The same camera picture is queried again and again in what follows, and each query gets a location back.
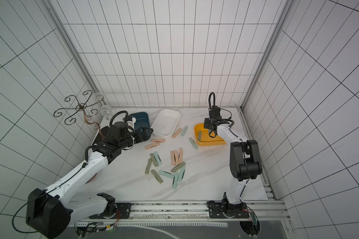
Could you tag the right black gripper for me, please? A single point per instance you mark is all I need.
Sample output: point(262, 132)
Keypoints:
point(211, 127)

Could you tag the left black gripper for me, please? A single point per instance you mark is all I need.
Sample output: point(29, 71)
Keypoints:
point(146, 137)

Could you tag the olive knife pair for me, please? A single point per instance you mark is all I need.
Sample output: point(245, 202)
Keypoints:
point(155, 163)

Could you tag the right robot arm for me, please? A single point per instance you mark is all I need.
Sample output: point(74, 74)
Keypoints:
point(244, 160)

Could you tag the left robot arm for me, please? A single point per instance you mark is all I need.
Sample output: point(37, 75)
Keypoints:
point(50, 211)

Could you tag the dark teal storage box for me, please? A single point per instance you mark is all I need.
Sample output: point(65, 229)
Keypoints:
point(142, 120)

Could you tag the yellow storage box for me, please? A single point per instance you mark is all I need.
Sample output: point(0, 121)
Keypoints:
point(206, 139)

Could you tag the white storage box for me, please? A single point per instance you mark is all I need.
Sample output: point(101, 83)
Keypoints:
point(165, 123)

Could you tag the mint knife by white box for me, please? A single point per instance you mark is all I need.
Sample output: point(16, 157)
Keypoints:
point(183, 132)

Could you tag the mint knife by yellow box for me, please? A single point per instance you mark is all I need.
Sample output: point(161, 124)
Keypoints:
point(194, 145)

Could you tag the pink knife upper left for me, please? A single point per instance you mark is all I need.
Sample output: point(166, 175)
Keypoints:
point(159, 140)

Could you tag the mint knife left pair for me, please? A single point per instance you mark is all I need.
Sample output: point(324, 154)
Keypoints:
point(157, 158)

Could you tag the pink knife cluster left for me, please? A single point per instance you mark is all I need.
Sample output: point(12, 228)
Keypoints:
point(173, 160)

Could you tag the black oval rack base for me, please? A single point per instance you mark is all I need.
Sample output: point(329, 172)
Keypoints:
point(100, 136)

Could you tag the clear wine glass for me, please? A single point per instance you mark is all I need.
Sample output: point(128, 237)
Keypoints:
point(105, 109)

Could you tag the mint knife lower flat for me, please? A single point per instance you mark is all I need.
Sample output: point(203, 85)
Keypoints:
point(166, 174)

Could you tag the olive knife below pink cluster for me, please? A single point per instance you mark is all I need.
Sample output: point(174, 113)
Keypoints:
point(178, 167)

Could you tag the mint knife lower right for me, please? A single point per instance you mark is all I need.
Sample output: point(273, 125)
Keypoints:
point(181, 173)

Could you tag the mint knife lower vertical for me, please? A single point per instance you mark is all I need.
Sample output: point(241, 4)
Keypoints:
point(175, 180)

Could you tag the metal scroll glass rack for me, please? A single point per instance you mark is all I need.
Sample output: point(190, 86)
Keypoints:
point(81, 108)

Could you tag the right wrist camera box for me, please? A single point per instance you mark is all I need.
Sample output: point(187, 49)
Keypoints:
point(214, 112)

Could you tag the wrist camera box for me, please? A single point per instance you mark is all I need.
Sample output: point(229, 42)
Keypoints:
point(214, 112)
point(130, 120)

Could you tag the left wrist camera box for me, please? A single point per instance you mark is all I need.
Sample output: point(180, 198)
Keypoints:
point(130, 120)

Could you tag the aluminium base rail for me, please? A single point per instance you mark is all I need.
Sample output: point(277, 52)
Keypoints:
point(181, 211)

